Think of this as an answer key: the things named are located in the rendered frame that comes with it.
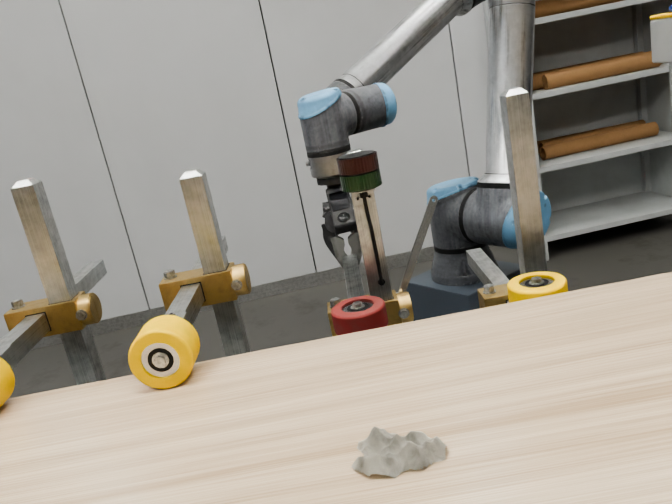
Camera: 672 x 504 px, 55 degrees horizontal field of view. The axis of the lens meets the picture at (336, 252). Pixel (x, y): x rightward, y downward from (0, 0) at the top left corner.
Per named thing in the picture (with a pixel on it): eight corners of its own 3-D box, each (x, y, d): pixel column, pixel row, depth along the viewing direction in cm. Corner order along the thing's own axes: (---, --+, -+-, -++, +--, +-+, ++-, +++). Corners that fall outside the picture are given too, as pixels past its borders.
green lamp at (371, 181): (341, 187, 98) (338, 172, 98) (380, 179, 98) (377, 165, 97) (343, 194, 92) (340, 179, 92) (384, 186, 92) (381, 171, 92)
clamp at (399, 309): (332, 329, 109) (326, 301, 108) (411, 314, 109) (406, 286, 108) (333, 343, 104) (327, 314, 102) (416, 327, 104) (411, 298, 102)
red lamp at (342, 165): (338, 170, 98) (335, 156, 97) (377, 163, 97) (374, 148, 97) (339, 177, 92) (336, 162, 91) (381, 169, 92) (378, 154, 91)
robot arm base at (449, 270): (418, 279, 188) (412, 247, 186) (462, 258, 199) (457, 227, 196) (467, 290, 173) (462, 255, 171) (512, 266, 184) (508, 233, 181)
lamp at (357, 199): (362, 288, 103) (336, 155, 97) (396, 281, 103) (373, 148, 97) (364, 301, 97) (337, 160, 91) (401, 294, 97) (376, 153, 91)
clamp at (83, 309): (27, 329, 108) (18, 302, 107) (106, 314, 108) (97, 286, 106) (11, 345, 102) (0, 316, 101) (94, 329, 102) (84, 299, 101)
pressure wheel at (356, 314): (343, 366, 101) (329, 298, 97) (393, 356, 100) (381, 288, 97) (345, 391, 93) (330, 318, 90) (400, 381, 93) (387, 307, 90)
